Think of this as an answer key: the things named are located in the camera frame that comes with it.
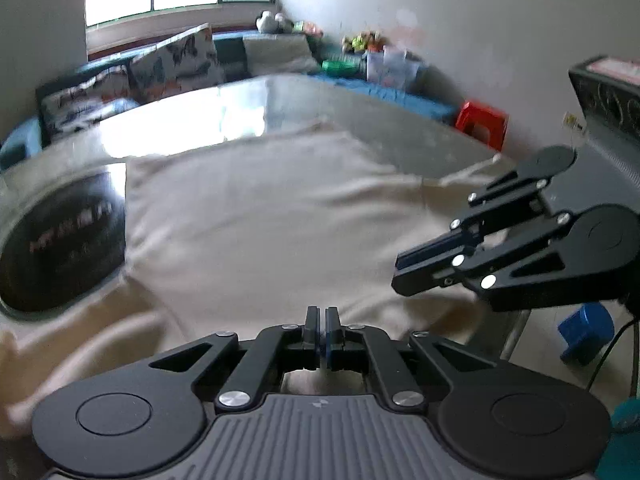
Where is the black patterned box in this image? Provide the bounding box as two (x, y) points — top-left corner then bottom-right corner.
(568, 55), (639, 139)

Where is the butterfly pillow lying flat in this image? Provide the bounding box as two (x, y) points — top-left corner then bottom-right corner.
(40, 65), (139, 142)

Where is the green plastic bowl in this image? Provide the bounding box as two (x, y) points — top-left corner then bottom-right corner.
(321, 60), (360, 78)

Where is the grey quilted star tablecloth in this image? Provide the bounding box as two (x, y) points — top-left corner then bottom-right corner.
(1, 75), (499, 479)

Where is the black cable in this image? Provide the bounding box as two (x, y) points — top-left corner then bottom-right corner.
(584, 309), (640, 401)

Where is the plain grey cushion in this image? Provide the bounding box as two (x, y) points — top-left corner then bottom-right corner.
(243, 35), (321, 77)

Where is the blue plastic stool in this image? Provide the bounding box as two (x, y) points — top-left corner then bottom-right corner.
(558, 302), (614, 366)

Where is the cream beige sweatshirt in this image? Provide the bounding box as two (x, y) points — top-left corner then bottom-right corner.
(1, 124), (509, 439)

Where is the black round induction cooktop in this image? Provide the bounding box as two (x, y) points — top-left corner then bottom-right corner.
(1, 165), (126, 320)

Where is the butterfly pillow standing upright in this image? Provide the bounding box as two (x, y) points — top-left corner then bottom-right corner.
(129, 24), (226, 103)

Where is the panda plush toy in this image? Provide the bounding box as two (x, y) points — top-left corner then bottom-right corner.
(255, 11), (294, 35)

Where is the clear plastic storage box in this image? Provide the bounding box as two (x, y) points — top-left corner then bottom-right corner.
(366, 48), (424, 91)

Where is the red plastic stool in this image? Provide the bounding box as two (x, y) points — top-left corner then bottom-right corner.
(454, 101), (509, 152)

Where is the dark teal corner sofa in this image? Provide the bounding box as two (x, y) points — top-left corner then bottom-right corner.
(1, 30), (459, 170)

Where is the small plush toys pile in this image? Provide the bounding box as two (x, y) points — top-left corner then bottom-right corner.
(342, 32), (386, 54)

